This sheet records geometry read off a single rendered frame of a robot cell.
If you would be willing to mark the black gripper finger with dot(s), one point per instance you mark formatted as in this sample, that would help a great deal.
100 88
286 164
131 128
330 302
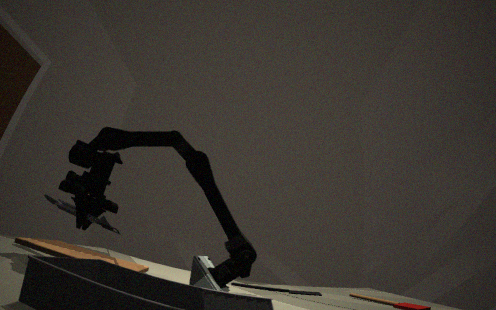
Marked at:
94 211
82 210

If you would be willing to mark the red spatula with wooden handle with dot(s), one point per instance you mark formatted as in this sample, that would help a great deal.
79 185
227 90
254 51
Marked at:
405 306

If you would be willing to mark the light brown wooden board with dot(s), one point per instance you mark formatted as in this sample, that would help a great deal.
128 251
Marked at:
62 249

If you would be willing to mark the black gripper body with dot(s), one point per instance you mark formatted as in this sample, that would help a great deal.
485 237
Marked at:
95 186

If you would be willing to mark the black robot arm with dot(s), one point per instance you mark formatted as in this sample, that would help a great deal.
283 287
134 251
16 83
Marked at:
241 252

